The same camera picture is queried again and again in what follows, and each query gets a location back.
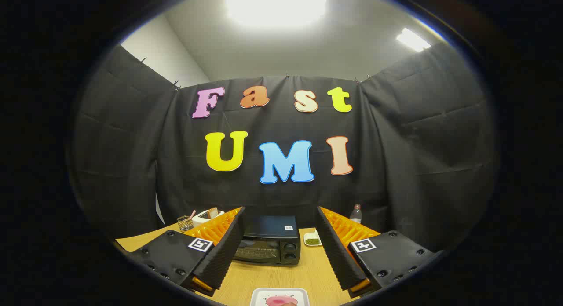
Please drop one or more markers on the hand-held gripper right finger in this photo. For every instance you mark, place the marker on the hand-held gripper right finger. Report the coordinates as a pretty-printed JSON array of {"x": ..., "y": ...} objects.
[{"x": 336, "y": 253}]

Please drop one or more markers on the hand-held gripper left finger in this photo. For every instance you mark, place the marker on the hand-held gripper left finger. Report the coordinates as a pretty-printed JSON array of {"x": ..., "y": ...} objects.
[{"x": 222, "y": 253}]

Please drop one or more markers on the black toaster oven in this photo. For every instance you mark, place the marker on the black toaster oven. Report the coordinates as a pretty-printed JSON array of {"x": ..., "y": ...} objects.
[{"x": 270, "y": 229}]

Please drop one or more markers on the white square plate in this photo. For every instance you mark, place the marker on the white square plate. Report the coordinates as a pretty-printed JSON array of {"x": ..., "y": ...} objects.
[{"x": 259, "y": 297}]

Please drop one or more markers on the pink round ham slice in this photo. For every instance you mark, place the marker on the pink round ham slice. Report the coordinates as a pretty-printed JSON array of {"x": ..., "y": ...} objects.
[{"x": 275, "y": 301}]

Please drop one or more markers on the white bread toaster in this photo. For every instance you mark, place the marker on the white bread toaster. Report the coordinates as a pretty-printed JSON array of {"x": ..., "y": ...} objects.
[{"x": 201, "y": 218}]

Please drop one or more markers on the white divided dish with beans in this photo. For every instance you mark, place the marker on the white divided dish with beans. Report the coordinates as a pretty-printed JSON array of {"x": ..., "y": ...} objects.
[{"x": 312, "y": 241}]

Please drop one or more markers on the bread slice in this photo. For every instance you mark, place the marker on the bread slice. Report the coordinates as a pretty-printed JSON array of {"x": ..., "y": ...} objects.
[{"x": 213, "y": 213}]

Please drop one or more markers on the clear plastic water bottle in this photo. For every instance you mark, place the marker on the clear plastic water bottle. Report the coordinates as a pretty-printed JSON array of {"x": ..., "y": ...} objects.
[{"x": 356, "y": 214}]

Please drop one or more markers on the small ceiling light panel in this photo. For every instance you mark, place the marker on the small ceiling light panel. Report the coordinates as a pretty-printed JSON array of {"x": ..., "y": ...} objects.
[{"x": 412, "y": 40}]

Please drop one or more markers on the large ceiling light panel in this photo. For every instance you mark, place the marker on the large ceiling light panel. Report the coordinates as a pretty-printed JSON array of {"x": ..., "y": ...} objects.
[{"x": 276, "y": 7}]

